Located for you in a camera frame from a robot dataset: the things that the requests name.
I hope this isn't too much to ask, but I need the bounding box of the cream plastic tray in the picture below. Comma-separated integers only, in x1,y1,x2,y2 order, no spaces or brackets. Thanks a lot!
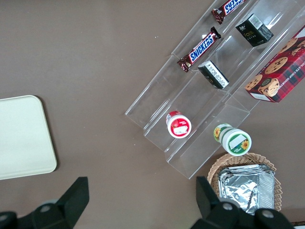
0,94,58,181

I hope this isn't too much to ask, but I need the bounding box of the stack of aluminium foil trays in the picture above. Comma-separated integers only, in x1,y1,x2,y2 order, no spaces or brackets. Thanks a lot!
218,164,276,215

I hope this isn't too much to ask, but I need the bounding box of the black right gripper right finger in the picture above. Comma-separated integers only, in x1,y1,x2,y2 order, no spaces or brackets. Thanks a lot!
190,176,296,229

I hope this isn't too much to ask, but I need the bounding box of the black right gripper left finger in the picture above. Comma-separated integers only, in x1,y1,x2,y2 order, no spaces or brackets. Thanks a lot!
0,176,90,229

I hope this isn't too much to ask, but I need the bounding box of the red tartan cookie box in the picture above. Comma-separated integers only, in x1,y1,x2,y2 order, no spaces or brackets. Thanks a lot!
244,25,305,103

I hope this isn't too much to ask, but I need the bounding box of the clear acrylic tiered display stand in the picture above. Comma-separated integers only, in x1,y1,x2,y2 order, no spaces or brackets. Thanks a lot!
124,0,305,180

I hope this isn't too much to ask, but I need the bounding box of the round wicker basket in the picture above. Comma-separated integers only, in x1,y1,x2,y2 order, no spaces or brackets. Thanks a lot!
207,153,282,213

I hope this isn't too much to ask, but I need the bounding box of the red lidded round jar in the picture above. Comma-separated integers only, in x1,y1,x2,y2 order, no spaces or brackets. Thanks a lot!
165,111,192,139

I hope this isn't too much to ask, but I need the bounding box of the black box with gold print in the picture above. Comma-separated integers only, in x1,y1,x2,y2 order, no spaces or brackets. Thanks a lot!
235,13,274,48

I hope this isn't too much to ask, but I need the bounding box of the small black box white label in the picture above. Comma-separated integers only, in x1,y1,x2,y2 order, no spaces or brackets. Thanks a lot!
197,60,230,90

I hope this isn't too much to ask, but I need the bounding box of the Snickers chocolate bar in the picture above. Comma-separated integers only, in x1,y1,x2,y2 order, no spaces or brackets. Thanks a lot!
177,26,222,73
212,0,246,25

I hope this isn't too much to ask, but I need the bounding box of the green lidded sunflower jar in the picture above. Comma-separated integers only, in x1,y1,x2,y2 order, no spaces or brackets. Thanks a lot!
213,123,253,156

